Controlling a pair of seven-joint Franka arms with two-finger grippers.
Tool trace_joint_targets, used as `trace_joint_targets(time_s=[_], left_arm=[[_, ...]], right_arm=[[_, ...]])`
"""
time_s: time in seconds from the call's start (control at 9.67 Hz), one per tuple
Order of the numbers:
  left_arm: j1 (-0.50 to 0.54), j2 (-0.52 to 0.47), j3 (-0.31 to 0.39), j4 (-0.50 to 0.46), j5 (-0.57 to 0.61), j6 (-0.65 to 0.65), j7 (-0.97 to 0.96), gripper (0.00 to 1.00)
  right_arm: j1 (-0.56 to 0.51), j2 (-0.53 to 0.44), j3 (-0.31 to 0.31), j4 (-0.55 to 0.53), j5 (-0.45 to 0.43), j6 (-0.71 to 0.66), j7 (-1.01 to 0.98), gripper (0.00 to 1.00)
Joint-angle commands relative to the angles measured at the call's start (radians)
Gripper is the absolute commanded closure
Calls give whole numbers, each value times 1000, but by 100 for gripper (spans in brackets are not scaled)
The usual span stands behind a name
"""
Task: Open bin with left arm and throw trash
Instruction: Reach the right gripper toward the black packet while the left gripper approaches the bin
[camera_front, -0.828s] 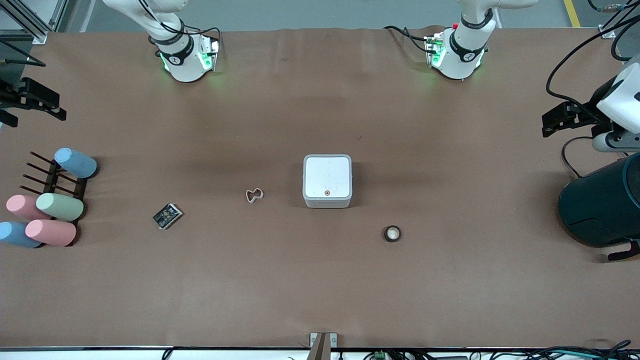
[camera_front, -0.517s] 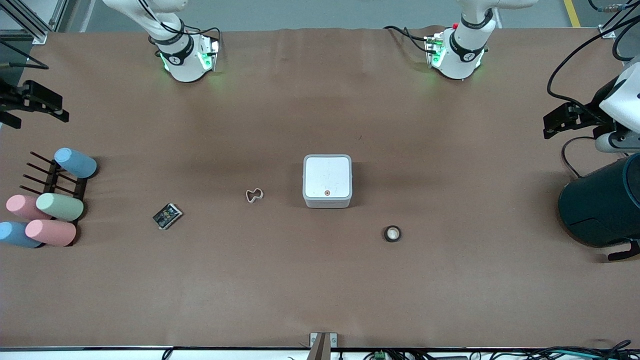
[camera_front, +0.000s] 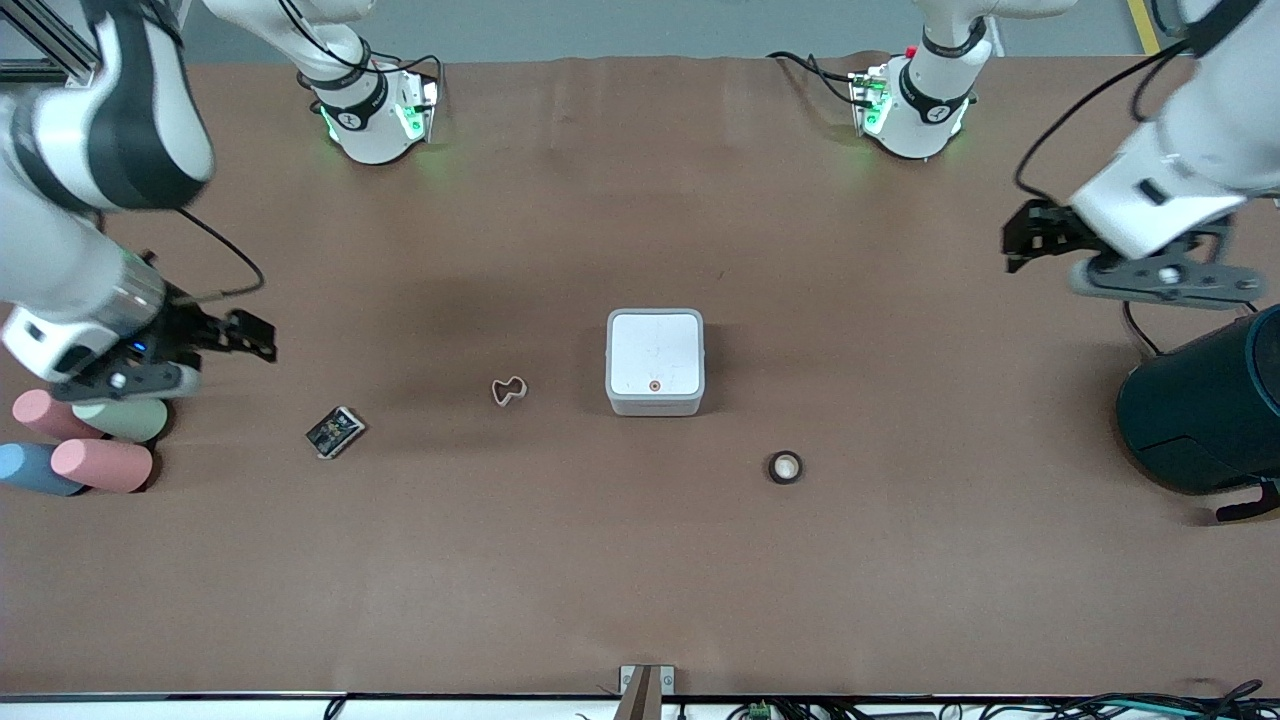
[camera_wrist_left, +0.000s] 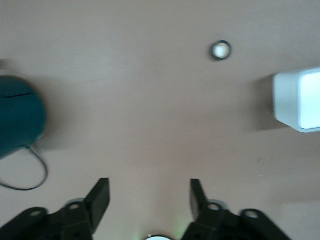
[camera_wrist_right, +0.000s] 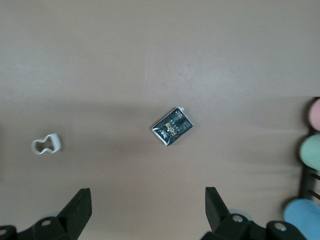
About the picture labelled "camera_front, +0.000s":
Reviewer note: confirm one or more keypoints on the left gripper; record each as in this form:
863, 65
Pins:
1052, 234

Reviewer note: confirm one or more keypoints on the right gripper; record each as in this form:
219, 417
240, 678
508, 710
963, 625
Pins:
188, 328

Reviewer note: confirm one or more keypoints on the small black circuit board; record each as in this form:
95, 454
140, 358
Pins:
335, 432

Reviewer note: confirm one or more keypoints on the black tape roll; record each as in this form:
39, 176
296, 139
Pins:
774, 468

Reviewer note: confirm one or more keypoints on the white square trash bin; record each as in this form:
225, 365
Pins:
655, 355

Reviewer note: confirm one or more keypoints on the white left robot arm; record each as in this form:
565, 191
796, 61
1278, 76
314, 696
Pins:
930, 100

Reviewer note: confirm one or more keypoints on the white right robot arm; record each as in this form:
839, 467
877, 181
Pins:
120, 110

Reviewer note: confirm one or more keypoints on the green cylinder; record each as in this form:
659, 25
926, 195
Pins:
125, 420

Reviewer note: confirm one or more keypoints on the pink cylinder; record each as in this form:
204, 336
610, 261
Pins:
45, 415
100, 465

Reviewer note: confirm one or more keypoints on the dark teal cylindrical container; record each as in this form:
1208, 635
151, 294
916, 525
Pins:
1200, 410

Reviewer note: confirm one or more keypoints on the blue cylinder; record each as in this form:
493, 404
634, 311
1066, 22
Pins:
35, 470

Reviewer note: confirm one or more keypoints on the brown table cover sheet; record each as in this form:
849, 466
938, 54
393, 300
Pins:
640, 580

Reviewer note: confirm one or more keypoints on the aluminium frame profile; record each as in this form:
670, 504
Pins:
40, 40

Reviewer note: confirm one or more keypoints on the metal edge bracket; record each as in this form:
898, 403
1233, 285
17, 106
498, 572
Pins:
645, 685

